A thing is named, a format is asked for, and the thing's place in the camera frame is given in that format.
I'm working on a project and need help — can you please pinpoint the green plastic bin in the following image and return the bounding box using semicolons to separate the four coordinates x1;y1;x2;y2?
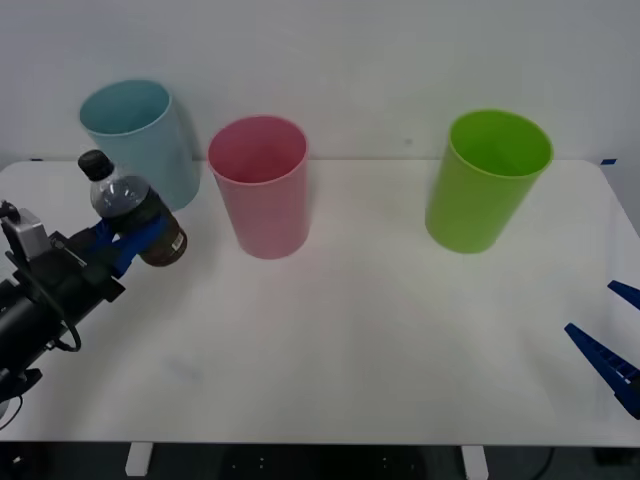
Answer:
424;108;555;255

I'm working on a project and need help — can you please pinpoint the white table leg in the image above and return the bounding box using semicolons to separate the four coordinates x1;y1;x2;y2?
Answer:
460;444;489;477
124;443;153;477

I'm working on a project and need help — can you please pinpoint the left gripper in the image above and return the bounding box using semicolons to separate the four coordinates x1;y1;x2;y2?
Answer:
13;215;170;327

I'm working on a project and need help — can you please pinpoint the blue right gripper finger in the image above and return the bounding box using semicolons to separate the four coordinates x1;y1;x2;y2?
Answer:
606;280;640;312
564;323;640;420

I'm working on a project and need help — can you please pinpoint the pale blue plastic bin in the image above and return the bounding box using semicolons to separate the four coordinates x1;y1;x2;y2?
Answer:
78;78;202;212

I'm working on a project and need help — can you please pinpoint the pink plastic bin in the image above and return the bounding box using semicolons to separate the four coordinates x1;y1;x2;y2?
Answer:
207;114;310;260

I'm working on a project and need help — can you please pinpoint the dark drink plastic bottle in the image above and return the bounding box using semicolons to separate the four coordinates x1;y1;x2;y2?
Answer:
77;148;189;269

